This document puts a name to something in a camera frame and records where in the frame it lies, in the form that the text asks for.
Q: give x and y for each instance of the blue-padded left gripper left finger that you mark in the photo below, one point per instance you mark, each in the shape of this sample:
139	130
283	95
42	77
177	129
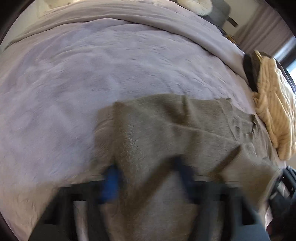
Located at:
110	185

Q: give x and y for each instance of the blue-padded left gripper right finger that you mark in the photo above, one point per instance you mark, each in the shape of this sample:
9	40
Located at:
192	187

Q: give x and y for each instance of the grey-brown fuzzy sweater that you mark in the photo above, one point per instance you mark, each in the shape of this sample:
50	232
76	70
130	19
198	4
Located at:
221	143

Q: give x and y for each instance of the cream striped knit garment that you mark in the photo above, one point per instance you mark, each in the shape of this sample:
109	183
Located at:
275	104

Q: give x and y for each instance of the dark basket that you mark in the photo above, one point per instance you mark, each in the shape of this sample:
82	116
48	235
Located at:
251	66

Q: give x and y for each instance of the lavender plush bed blanket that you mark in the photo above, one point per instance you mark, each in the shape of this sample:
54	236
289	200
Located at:
80	58

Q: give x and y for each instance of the grey curtain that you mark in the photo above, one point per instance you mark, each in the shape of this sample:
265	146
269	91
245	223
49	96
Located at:
266	31

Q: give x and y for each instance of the round cream cushion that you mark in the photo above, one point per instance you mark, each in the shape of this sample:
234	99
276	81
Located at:
199	7

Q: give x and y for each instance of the grey armchair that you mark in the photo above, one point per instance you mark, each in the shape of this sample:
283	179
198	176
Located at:
219	14

